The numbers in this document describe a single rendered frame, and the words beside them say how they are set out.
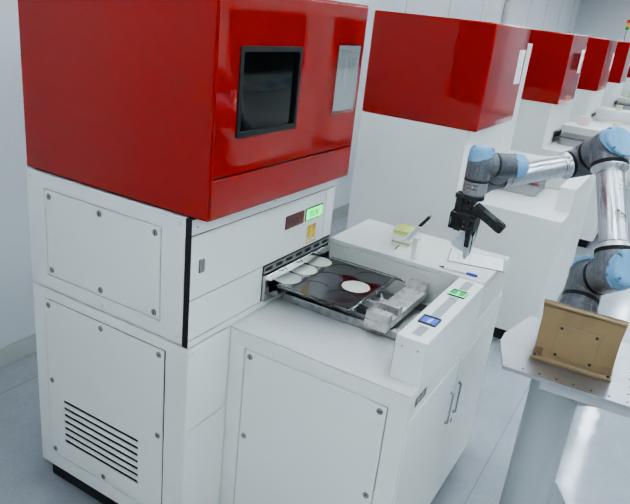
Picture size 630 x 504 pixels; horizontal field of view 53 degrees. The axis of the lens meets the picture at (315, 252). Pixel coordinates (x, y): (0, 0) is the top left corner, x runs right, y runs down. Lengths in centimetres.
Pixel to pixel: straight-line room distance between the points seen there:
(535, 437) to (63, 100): 185
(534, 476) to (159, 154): 163
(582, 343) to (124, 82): 154
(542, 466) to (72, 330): 165
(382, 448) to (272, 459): 43
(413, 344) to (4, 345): 224
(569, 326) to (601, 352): 12
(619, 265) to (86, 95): 164
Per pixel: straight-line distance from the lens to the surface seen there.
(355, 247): 244
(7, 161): 320
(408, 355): 183
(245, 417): 218
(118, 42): 187
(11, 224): 328
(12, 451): 296
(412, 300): 224
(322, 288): 218
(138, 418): 222
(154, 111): 179
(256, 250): 205
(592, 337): 212
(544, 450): 237
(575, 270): 226
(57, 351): 240
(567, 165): 234
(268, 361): 202
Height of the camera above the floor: 179
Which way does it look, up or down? 21 degrees down
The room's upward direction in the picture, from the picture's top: 6 degrees clockwise
